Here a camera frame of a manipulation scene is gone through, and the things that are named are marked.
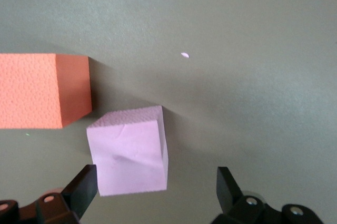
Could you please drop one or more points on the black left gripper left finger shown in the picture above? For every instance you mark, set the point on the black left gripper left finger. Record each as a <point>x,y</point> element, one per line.
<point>79,192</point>

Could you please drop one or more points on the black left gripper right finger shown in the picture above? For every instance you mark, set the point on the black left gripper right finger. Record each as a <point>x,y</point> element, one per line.
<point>237,208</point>

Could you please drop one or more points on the pink foam cube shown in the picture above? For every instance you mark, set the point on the pink foam cube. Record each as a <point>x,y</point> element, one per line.
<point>129,155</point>

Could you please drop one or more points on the orange foam cube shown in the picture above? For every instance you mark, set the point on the orange foam cube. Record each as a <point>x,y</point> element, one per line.
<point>31,89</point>

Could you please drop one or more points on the brown table cover sheet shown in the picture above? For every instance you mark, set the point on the brown table cover sheet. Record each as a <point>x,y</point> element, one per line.
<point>237,50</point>

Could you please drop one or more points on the tiny white foam crumb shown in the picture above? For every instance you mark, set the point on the tiny white foam crumb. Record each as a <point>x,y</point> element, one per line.
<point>185,55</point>

